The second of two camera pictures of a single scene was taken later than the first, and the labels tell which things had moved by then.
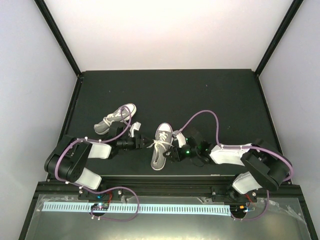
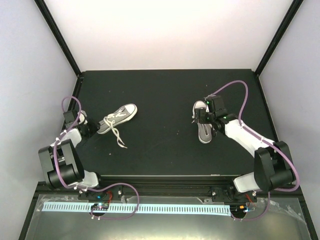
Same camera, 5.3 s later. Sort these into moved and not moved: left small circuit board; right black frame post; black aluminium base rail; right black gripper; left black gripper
Moved: right black gripper; left black gripper
Not moved: black aluminium base rail; right black frame post; left small circuit board
